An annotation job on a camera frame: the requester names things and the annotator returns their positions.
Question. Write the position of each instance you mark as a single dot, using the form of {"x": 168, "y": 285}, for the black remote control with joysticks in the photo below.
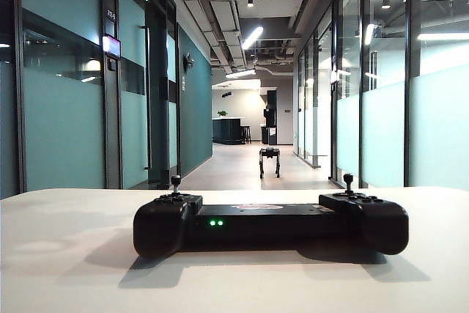
{"x": 256, "y": 225}

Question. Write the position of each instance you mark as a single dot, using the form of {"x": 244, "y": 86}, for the black quadruped robot dog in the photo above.
{"x": 269, "y": 153}

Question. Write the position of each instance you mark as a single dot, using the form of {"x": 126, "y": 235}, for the white door sign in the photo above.
{"x": 334, "y": 77}

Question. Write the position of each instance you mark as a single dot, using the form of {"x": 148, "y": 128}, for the lit door display panel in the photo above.
{"x": 111, "y": 46}

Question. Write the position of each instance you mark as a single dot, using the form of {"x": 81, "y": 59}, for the dark counter with white top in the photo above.
{"x": 225, "y": 131}

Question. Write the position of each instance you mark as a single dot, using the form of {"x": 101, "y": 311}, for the dark wooden bar stool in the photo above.
{"x": 246, "y": 134}

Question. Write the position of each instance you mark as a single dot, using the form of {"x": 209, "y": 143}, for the green potted plant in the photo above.
{"x": 222, "y": 113}

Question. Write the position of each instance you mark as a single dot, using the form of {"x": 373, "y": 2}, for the black bin with white label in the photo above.
{"x": 269, "y": 136}

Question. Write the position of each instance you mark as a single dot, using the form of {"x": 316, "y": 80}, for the black ceiling-mounted projector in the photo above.
{"x": 226, "y": 94}

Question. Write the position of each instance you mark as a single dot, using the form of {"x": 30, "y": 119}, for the tall black machine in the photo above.
{"x": 271, "y": 107}

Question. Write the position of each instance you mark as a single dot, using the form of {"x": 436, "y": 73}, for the white linear ceiling light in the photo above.
{"x": 443, "y": 37}
{"x": 240, "y": 73}
{"x": 253, "y": 37}
{"x": 369, "y": 33}

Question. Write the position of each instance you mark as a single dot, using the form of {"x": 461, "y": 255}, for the room number sign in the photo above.
{"x": 110, "y": 14}

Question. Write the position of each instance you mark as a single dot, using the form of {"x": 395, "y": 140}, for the black pendant ceiling lamp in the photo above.
{"x": 385, "y": 4}

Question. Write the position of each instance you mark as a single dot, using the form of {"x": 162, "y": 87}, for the white wall sign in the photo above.
{"x": 184, "y": 83}

